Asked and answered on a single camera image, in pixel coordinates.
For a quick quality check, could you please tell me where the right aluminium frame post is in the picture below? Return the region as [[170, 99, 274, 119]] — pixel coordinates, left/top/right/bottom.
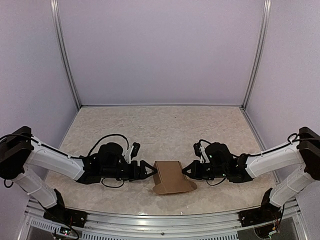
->
[[241, 0, 272, 112]]

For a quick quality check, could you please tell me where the left aluminium frame post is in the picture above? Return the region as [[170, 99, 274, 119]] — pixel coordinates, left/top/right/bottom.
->
[[50, 0, 82, 111]]

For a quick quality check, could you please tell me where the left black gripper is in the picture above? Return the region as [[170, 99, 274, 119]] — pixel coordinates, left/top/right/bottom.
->
[[101, 160, 157, 182]]

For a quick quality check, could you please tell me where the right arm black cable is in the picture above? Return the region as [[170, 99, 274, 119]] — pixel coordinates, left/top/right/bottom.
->
[[197, 132, 303, 187]]

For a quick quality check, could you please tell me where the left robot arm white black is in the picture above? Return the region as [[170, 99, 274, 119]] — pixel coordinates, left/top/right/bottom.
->
[[0, 126, 158, 223]]

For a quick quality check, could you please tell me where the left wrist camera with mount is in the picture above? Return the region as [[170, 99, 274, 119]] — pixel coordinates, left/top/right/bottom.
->
[[124, 142, 141, 164]]

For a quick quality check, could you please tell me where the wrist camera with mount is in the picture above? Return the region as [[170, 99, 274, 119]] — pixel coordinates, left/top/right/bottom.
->
[[124, 142, 141, 164], [193, 142, 209, 164]]

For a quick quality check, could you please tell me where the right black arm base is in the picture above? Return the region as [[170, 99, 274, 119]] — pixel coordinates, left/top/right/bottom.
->
[[238, 188, 282, 227]]

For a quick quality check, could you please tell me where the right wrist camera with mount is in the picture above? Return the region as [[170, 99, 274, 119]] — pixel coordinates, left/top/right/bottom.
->
[[193, 142, 209, 164]]

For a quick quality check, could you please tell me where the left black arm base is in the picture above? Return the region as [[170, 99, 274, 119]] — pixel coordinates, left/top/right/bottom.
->
[[43, 188, 88, 228]]

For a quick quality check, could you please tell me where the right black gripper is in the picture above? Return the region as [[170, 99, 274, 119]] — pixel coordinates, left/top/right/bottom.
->
[[182, 159, 227, 181]]

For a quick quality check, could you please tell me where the front aluminium rail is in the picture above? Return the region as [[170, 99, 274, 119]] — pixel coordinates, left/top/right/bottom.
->
[[16, 201, 309, 240]]

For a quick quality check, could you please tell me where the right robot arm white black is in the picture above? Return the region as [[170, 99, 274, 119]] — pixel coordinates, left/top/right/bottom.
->
[[181, 127, 320, 222]]

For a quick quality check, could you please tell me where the brown cardboard paper box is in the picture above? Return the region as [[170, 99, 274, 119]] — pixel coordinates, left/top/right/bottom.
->
[[152, 160, 198, 195]]

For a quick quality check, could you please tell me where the aluminium frame post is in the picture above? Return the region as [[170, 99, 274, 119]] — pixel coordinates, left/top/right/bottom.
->
[[50, 0, 82, 111], [241, 0, 272, 112]]

